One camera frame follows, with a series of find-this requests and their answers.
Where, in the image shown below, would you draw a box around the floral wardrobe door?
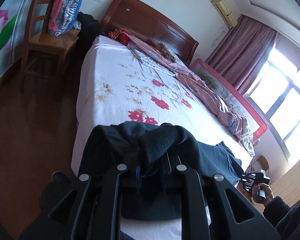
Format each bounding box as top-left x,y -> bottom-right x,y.
0,0 -> 32,78

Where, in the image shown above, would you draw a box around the beige wall air conditioner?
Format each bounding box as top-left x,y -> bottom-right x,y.
211,0 -> 237,28

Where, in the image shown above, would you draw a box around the red checkered quilt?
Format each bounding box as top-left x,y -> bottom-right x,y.
108,28 -> 256,157

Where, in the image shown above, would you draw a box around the wooden chair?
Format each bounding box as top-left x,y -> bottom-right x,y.
21,0 -> 78,80

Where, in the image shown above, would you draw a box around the red pillow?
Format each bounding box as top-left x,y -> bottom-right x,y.
117,33 -> 130,46

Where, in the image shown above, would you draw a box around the dark wooden headboard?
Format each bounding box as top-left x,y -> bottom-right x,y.
101,0 -> 199,65

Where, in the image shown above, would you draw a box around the window with dark frame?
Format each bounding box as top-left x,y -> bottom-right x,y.
244,48 -> 300,166

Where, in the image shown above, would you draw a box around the wicker basket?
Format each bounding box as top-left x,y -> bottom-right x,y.
245,155 -> 269,175

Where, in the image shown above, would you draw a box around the dark sleeve right forearm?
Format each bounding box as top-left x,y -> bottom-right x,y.
263,196 -> 300,239

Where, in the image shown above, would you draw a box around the white floral bed sheet mattress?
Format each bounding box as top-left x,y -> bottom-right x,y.
70,35 -> 260,240

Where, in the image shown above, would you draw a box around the mauve curtain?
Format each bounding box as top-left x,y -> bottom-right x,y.
206,15 -> 279,95

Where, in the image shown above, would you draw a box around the plastic bag of clothes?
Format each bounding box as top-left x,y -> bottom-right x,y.
47,0 -> 82,36

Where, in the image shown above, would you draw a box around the person's right hand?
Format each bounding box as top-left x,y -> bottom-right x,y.
252,183 -> 274,207

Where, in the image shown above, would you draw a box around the black clothes pile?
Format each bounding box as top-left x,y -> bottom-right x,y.
75,11 -> 111,58

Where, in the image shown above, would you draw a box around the pink bed guard rail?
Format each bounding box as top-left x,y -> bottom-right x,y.
190,59 -> 268,146

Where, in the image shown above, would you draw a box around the dark navy pants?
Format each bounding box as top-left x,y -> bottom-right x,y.
78,122 -> 244,220

